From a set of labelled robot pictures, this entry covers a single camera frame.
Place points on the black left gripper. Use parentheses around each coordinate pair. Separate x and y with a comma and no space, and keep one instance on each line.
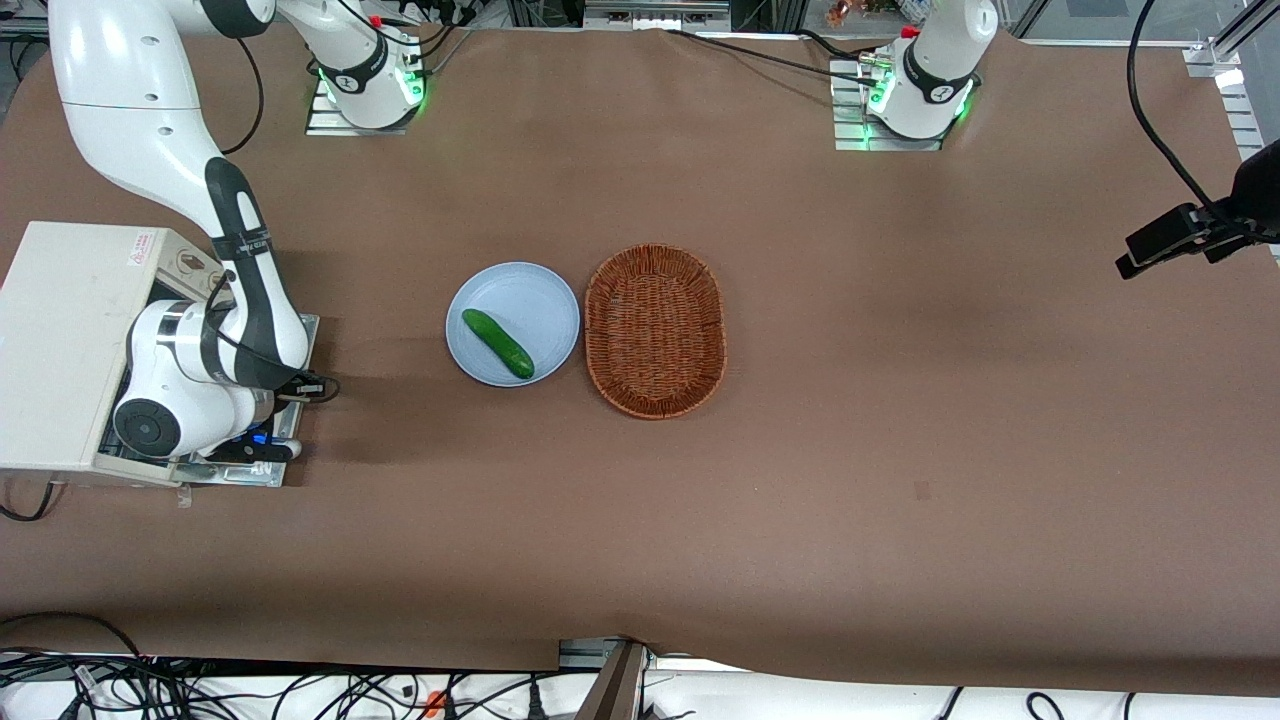
(1258,192)

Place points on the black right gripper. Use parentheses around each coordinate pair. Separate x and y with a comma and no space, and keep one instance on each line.
(281,405)

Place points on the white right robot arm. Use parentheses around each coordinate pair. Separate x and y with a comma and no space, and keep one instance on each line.
(120,100)

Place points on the beige oven knob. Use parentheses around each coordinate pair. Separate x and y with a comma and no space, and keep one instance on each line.
(192,266)

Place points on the white toaster oven body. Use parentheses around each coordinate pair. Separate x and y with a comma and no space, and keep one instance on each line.
(60,330)

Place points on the clear tape piece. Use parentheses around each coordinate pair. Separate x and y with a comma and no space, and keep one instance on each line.
(184,497)

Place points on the slotted aluminium plate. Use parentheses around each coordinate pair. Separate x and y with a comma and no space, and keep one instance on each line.
(1245,120)

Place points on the aluminium profile beam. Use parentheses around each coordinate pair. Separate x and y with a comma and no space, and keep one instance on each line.
(1250,25)

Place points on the green cucumber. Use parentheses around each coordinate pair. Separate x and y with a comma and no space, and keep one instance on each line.
(498,344)

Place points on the light blue round plate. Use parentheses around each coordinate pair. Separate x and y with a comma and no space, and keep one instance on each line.
(528,300)

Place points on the brown table cover sheet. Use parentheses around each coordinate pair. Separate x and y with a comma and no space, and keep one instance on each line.
(900,400)

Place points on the brown wicker oval basket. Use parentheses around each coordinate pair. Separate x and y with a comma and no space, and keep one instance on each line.
(653,330)

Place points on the grey metal box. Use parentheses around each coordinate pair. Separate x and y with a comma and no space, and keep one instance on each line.
(655,12)

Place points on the small aluminium bracket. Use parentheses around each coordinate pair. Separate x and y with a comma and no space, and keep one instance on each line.
(585,655)

